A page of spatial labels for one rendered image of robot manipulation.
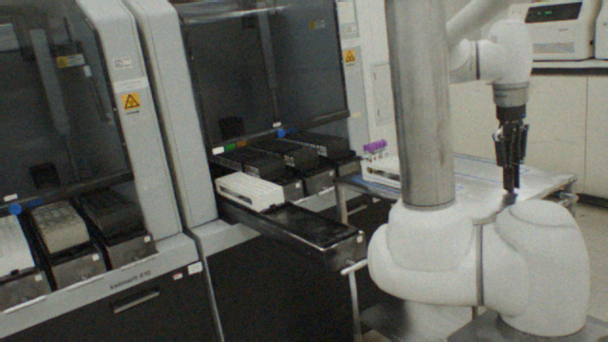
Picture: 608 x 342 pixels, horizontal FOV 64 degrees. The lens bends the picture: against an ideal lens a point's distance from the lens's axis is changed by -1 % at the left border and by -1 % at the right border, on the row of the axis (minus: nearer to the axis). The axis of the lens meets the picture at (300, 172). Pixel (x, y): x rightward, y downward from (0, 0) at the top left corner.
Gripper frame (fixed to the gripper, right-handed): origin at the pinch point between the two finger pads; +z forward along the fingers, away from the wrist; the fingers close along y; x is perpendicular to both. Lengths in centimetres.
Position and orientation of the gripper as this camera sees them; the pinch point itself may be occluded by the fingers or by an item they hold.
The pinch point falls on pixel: (511, 177)
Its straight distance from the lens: 146.0
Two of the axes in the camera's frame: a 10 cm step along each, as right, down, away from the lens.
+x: 5.4, 1.8, -8.2
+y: -8.3, 2.7, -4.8
